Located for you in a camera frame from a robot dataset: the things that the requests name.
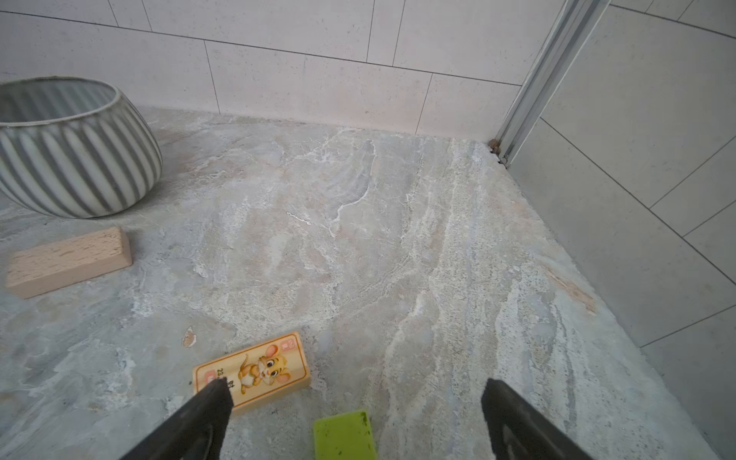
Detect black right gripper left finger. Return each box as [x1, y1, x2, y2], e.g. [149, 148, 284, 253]
[122, 379, 234, 459]

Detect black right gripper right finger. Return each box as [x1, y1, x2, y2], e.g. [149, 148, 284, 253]
[481, 379, 592, 460]

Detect plain wooden block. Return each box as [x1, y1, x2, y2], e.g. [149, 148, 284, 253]
[6, 227, 132, 299]

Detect tiger picture wooden block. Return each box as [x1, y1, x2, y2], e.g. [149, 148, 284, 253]
[193, 332, 311, 413]

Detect lime green block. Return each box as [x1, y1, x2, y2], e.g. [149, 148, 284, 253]
[314, 410, 378, 460]

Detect aluminium corner profile right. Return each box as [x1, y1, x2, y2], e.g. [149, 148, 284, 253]
[488, 0, 609, 167]

